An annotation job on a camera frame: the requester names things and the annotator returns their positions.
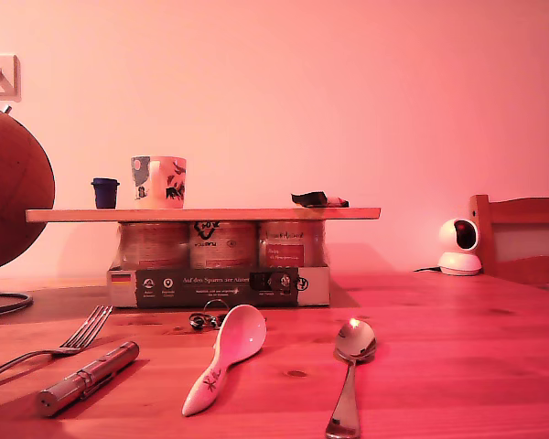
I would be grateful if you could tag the metallic fork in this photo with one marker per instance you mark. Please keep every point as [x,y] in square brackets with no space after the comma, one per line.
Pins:
[80,336]

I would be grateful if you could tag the wooden shelf board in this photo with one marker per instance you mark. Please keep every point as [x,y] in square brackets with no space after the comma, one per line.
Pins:
[201,215]

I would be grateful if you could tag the tin can red label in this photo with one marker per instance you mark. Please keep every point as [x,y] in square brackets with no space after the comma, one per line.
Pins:
[290,247]

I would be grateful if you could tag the black snack bar wrapper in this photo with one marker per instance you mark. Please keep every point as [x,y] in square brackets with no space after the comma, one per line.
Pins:
[308,199]

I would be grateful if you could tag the tin can black logo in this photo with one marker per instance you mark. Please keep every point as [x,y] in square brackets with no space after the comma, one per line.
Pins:
[224,247]

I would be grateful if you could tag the printed cardboard can tray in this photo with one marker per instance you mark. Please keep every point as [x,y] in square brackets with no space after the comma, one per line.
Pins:
[210,288]

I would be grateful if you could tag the white ceramic soup spoon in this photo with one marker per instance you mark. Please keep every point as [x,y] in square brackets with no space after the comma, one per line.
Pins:
[240,331]

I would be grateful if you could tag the white printed ceramic mug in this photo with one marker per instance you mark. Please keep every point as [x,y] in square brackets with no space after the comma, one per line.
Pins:
[162,183]

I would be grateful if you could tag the tin can plain label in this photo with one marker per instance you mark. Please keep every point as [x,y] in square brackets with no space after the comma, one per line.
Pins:
[153,247]

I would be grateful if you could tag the metallic spoon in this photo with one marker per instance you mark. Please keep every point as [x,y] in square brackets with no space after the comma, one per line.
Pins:
[356,340]

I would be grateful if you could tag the small blue cup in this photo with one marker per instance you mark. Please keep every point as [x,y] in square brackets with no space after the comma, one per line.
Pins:
[105,194]

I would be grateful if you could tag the silver metal penlight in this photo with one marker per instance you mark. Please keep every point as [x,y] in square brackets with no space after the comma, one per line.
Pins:
[91,372]

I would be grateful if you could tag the wooden chair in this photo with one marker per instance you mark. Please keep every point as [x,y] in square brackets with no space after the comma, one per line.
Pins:
[530,210]

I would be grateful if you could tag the brown cork globe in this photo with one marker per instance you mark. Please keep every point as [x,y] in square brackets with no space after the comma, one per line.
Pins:
[13,192]

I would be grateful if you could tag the white round security camera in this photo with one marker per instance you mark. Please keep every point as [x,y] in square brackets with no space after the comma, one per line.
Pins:
[457,263]

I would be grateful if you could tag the white wall hook plate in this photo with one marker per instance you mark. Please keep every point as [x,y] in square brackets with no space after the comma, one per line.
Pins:
[2,75]

